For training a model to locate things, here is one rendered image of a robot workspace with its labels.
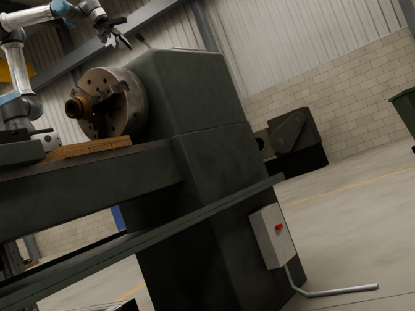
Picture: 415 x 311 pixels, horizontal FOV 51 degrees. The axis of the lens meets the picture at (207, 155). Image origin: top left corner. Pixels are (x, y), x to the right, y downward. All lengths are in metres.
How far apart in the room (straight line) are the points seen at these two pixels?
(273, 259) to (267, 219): 0.18
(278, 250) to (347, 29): 9.92
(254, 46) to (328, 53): 2.01
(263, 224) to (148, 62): 0.86
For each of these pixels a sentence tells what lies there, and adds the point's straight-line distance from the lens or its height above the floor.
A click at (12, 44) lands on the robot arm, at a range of 2.55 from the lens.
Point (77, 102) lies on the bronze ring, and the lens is 1.72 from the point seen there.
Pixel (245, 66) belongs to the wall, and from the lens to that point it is 12.28.
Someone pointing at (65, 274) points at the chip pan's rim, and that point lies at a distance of 1.18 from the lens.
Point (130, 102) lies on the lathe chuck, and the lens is 1.73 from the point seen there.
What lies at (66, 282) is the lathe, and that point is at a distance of 1.18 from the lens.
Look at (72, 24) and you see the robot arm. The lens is 2.42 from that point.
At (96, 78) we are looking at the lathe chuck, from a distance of 1.83.
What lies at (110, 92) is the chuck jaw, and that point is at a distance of 1.72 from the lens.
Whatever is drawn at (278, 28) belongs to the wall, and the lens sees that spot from 12.09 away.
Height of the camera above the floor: 0.65
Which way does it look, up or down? 3 degrees up
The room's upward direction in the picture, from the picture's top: 20 degrees counter-clockwise
